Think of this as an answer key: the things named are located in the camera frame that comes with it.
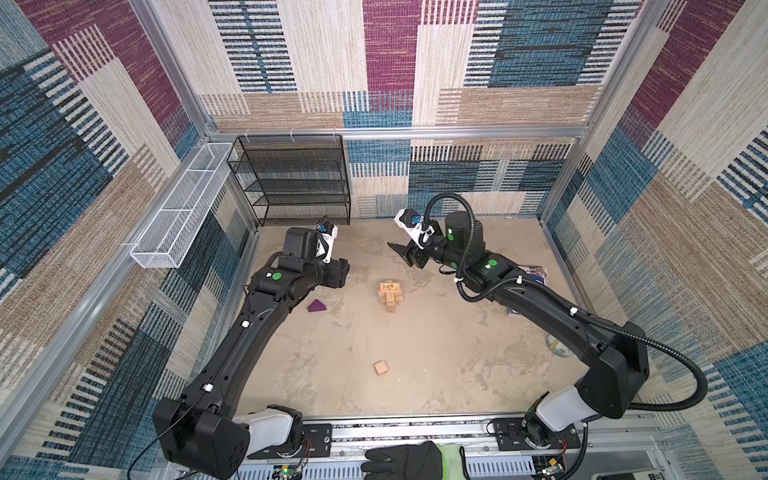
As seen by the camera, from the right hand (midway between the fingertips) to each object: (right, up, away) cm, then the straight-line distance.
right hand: (400, 234), depth 74 cm
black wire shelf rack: (-37, +22, +35) cm, 55 cm away
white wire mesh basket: (-55, -1, -3) cm, 55 cm away
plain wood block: (-2, -18, +17) cm, 25 cm away
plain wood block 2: (-2, -22, +20) cm, 30 cm away
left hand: (-16, -6, +3) cm, 17 cm away
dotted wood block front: (-2, -15, +17) cm, 23 cm away
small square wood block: (-5, -36, +10) cm, 38 cm away
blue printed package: (+47, -12, +27) cm, 55 cm away
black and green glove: (+5, -53, -4) cm, 53 cm away
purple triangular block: (-26, -22, +22) cm, 40 cm away
